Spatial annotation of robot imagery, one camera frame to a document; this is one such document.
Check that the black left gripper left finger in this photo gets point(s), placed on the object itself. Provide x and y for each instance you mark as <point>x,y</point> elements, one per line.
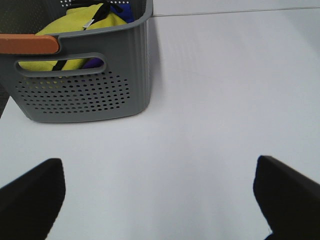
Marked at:
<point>30,204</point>

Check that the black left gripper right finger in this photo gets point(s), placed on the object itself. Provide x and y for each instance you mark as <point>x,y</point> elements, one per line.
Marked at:
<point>288,200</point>

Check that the grey perforated plastic basket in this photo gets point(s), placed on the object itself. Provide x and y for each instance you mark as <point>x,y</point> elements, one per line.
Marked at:
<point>120,87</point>

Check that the yellow cloth in basket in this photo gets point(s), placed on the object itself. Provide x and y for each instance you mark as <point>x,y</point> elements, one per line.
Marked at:
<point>80,18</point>

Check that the blue cloth in basket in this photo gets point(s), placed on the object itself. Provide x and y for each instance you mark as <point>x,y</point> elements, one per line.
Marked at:
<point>127,16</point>

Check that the orange basket handle grip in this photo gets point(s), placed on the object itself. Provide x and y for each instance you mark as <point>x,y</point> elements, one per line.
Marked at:
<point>28,44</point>

